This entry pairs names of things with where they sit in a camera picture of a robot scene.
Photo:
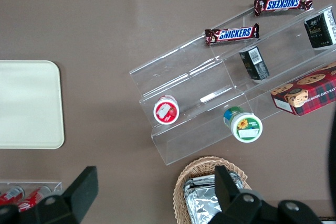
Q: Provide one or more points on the beige plastic serving tray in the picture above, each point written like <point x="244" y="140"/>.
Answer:
<point x="29" y="103"/>

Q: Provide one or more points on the red tartan cookie box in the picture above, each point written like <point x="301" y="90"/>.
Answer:
<point x="307" y="90"/>

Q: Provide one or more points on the small black carton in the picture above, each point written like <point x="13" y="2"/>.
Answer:
<point x="254" y="62"/>
<point x="320" y="30"/>

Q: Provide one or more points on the stack of foil containers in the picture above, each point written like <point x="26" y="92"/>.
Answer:
<point x="199" y="204"/>

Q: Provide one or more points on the clear acrylic bottle rack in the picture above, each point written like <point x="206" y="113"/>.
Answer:
<point x="55" y="185"/>

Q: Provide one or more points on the oval light wicker basket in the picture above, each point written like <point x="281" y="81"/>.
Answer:
<point x="181" y="182"/>

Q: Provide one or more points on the Snickers chocolate bar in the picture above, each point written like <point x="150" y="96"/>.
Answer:
<point x="233" y="34"/>
<point x="283" y="3"/>

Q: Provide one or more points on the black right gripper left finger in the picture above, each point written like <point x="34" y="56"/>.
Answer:
<point x="78" y="195"/>

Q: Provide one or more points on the green lid yogurt cup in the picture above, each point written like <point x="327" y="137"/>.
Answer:
<point x="245" y="128"/>

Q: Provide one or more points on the red lid yogurt cup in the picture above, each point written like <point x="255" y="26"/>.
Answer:
<point x="166" y="111"/>

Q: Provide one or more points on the clear acrylic step display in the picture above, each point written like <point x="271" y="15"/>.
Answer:
<point x="183" y="77"/>

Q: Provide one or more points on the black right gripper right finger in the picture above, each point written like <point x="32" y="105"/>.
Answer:
<point x="236" y="203"/>

